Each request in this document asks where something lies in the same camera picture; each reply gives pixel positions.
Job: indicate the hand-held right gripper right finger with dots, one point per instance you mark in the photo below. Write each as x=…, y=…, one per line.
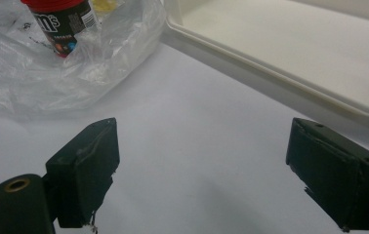
x=335, y=175

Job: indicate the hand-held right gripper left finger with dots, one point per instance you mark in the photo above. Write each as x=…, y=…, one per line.
x=81, y=169

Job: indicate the clear printed plastic bag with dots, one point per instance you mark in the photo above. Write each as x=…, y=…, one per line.
x=16, y=74

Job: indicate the red-lidded black candy tube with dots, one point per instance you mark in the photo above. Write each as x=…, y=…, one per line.
x=62, y=26

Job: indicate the white plastic tray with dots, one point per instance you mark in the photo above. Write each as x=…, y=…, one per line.
x=286, y=48

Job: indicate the yellow round packet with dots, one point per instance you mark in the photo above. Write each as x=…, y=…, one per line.
x=102, y=6

